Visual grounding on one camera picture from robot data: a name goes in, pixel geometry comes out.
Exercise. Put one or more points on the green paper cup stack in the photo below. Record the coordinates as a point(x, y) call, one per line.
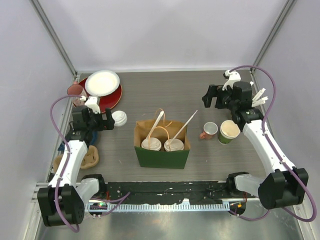
point(228, 131)

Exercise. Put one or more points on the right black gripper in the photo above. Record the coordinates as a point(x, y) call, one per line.
point(215, 91)

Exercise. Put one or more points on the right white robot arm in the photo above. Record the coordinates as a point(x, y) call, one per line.
point(280, 188)

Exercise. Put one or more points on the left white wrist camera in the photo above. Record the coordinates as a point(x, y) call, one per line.
point(92, 102)

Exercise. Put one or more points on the red round plate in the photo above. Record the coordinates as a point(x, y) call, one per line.
point(111, 100)

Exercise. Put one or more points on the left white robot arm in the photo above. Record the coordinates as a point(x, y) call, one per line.
point(63, 202)

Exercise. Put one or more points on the blue leaf-shaped dish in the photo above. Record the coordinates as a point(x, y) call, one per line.
point(61, 147)

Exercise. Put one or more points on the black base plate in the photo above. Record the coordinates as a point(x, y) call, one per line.
point(171, 192)

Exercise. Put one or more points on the white straw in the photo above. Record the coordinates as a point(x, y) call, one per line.
point(186, 123)
point(155, 124)

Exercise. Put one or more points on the white paper plate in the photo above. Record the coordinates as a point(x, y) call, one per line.
point(102, 83)

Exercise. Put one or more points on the white plastic lid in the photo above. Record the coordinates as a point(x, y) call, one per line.
point(151, 144)
point(173, 145)

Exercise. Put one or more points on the white slotted cable duct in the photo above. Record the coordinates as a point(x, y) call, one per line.
point(185, 206)

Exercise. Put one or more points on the pink floral mug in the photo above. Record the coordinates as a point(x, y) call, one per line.
point(78, 93)

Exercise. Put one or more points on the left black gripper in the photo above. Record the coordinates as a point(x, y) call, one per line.
point(105, 124)

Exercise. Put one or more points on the cardboard cup carrier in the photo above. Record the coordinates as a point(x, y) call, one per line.
point(90, 160)

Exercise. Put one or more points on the spare white lid stack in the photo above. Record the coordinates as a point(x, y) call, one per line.
point(120, 118)

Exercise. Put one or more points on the small pink espresso cup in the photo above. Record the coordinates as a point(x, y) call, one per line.
point(209, 130)

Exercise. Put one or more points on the cup of wrapped straws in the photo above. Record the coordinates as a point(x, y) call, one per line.
point(258, 99)

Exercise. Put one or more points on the green paper bag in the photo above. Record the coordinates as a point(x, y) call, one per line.
point(160, 151)

